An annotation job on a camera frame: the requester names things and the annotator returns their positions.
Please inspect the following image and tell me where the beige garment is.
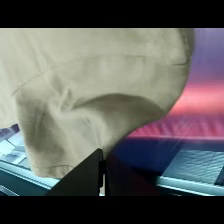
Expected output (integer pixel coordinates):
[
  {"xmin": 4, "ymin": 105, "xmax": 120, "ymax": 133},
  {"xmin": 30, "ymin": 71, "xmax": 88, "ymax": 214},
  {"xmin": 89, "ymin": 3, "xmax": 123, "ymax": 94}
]
[{"xmin": 0, "ymin": 27, "xmax": 196, "ymax": 179}]

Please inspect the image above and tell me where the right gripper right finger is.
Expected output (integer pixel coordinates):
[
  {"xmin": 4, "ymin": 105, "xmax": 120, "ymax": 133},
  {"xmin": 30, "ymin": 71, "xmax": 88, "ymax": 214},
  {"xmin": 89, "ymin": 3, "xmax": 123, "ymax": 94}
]
[{"xmin": 104, "ymin": 153, "xmax": 161, "ymax": 197}]

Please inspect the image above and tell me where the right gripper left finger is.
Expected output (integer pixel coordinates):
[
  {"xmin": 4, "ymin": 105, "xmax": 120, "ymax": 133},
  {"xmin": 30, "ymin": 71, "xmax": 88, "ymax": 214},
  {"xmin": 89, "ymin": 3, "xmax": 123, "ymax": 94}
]
[{"xmin": 45, "ymin": 148, "xmax": 104, "ymax": 197}]

